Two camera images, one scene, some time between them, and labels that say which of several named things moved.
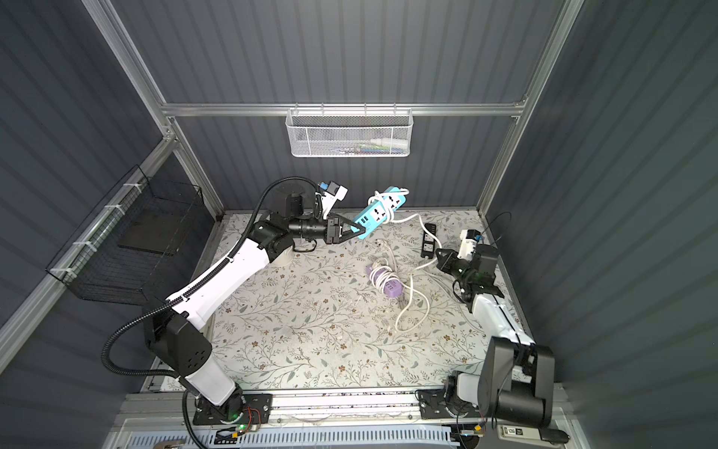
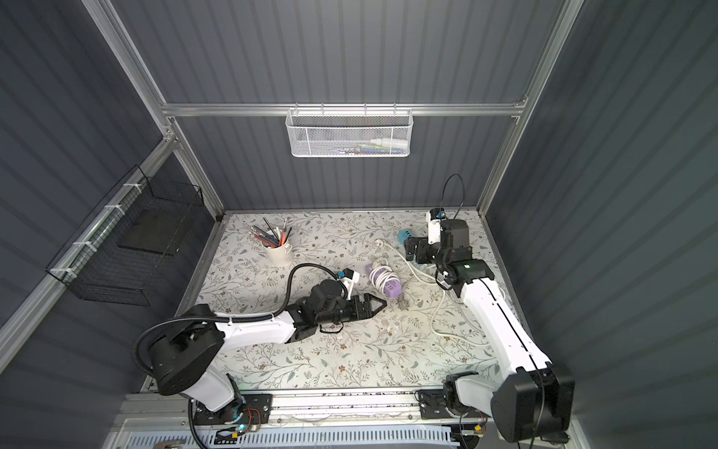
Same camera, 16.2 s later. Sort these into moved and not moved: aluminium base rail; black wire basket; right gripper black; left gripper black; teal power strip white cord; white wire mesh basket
Moved: teal power strip white cord; right gripper black; left gripper black
Not moved: aluminium base rail; black wire basket; white wire mesh basket
